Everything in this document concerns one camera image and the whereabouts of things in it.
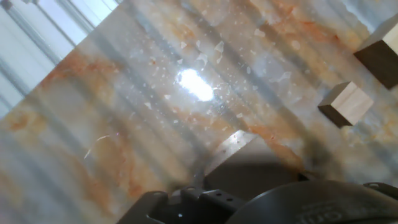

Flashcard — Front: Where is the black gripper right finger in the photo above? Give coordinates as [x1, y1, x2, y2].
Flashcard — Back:
[362, 182, 398, 202]

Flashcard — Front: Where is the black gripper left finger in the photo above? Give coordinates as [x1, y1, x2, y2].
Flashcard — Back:
[116, 185, 246, 224]

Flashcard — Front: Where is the small wooden block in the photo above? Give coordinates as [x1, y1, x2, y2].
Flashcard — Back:
[317, 81, 374, 128]

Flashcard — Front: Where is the medium wooden block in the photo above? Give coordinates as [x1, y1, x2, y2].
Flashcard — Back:
[353, 14, 398, 90]

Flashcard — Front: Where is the orange marble pattern mat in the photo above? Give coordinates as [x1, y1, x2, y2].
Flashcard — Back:
[0, 0, 398, 224]

